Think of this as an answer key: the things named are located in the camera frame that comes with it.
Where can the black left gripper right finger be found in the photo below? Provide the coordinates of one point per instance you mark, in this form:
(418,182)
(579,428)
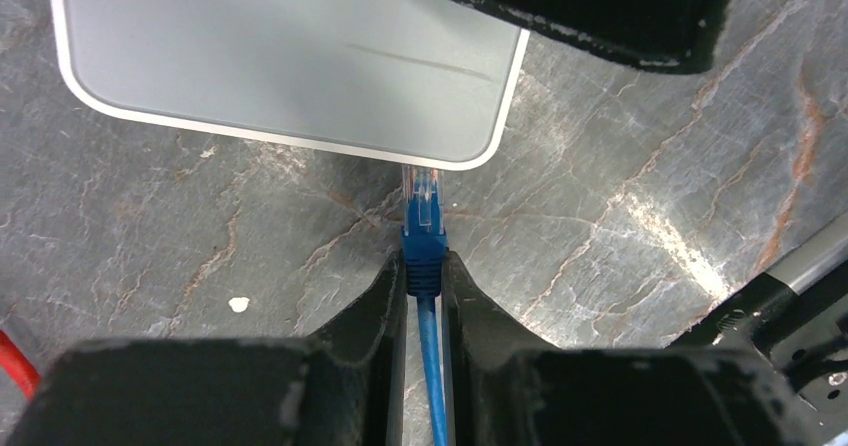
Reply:
(508,386)

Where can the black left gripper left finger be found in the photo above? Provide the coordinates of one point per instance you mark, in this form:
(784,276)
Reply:
(341,385)

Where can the white network switch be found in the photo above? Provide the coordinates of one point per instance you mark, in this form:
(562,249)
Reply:
(419,82)

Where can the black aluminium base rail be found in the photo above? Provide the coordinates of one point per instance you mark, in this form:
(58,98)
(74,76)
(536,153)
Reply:
(794,315)

